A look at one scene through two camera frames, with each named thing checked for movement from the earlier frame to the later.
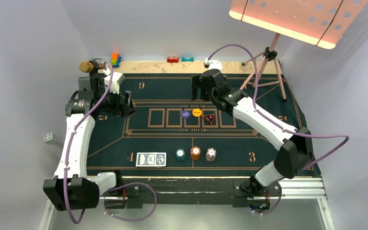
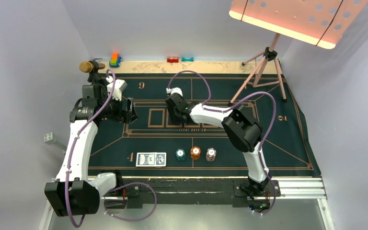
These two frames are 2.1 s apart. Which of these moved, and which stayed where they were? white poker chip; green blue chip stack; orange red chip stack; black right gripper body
Moved: black right gripper body
Stayed: orange red chip stack; white poker chip; green blue chip stack
